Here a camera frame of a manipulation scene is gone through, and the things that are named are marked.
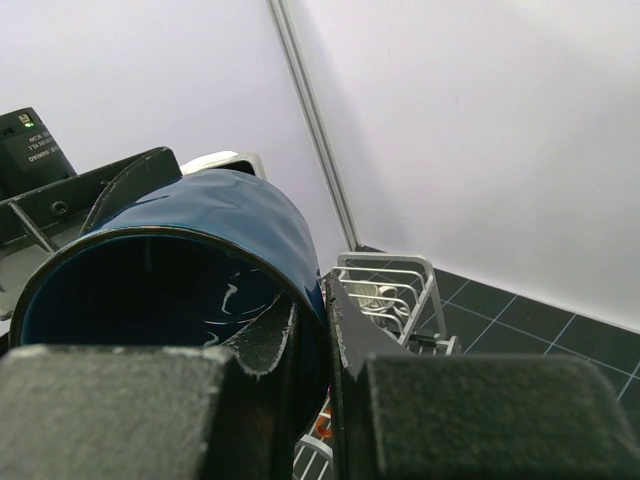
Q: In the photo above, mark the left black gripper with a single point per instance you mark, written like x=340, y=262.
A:
x=36, y=224

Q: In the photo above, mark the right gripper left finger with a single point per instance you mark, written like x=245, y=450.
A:
x=71, y=412

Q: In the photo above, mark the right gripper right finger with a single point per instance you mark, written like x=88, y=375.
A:
x=399, y=415

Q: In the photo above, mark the orange patterned mug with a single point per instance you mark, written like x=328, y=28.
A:
x=323, y=425

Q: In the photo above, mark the blue mug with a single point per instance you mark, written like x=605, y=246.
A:
x=189, y=264

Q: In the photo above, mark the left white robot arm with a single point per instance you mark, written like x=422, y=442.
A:
x=30, y=156

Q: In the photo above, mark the white ribbed cup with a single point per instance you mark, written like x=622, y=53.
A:
x=372, y=297

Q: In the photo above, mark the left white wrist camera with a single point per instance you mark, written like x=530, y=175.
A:
x=249, y=163

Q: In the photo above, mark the silver wire dish rack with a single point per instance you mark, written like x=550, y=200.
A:
x=416, y=322

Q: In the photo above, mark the left aluminium frame post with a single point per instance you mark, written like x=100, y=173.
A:
x=312, y=114

